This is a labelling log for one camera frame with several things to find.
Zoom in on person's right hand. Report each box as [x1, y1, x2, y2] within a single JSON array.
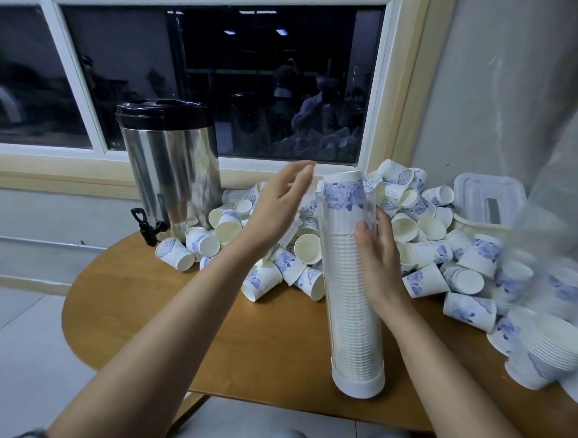
[[354, 215, 412, 321]]

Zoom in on person's left hand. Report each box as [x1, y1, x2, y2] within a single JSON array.
[[239, 161, 317, 258]]

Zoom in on clear plastic cup dispenser tube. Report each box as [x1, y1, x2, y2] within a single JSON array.
[[316, 170, 387, 400]]

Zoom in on pile of paper cups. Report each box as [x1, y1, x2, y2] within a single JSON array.
[[155, 159, 578, 357]]

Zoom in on person's right forearm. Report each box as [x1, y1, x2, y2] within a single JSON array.
[[374, 302, 525, 438]]

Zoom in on person's left forearm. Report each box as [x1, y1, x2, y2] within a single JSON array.
[[47, 239, 272, 438]]

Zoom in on stainless steel water dispenser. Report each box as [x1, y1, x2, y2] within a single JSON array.
[[114, 99, 223, 247]]

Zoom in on white plastic lid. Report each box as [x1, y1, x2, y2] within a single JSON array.
[[452, 171, 527, 229]]

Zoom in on white framed window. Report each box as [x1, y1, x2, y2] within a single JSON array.
[[0, 0, 457, 202]]

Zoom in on clear plastic bag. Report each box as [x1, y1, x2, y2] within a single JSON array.
[[510, 108, 578, 308]]

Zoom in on wooden table leg frame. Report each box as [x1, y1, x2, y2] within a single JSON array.
[[165, 390, 211, 433]]

